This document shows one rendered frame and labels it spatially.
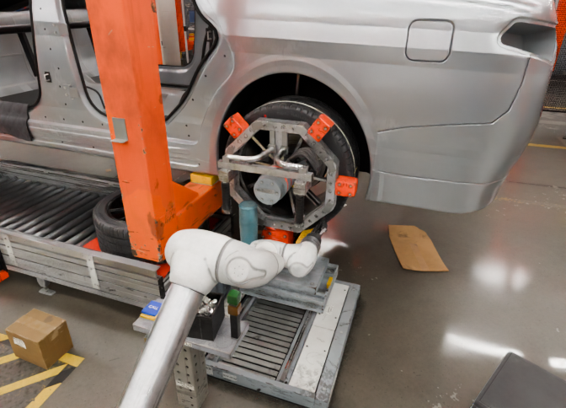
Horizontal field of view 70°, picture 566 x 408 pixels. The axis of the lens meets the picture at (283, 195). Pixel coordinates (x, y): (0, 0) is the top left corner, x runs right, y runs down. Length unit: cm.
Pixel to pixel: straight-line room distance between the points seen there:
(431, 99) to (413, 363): 127
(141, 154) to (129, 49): 40
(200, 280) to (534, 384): 130
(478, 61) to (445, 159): 41
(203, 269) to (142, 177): 70
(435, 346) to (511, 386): 61
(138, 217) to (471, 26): 154
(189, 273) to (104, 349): 126
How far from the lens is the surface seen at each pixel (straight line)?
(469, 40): 177
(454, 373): 227
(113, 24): 164
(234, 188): 200
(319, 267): 235
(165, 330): 118
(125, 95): 167
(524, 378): 189
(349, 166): 186
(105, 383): 221
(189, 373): 185
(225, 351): 159
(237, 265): 109
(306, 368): 202
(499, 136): 187
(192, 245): 118
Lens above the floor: 161
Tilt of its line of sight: 26 degrees down
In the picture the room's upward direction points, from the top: 1 degrees clockwise
